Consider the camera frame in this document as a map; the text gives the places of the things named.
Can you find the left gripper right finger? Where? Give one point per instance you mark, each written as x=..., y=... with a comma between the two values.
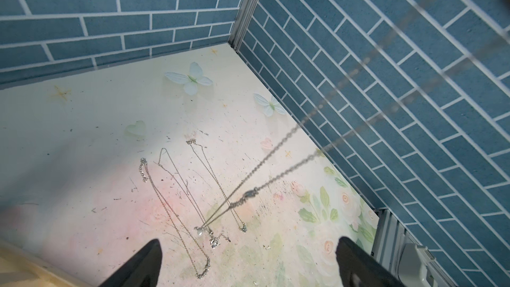
x=357, y=268

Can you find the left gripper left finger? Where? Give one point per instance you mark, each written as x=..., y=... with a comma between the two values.
x=142, y=269

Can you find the wooden jewelry display stand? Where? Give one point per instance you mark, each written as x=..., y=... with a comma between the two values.
x=19, y=268

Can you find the aluminium front rail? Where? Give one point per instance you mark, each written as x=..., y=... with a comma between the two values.
x=390, y=239

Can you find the white plastic bracket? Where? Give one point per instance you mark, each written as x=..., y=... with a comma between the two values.
x=418, y=267

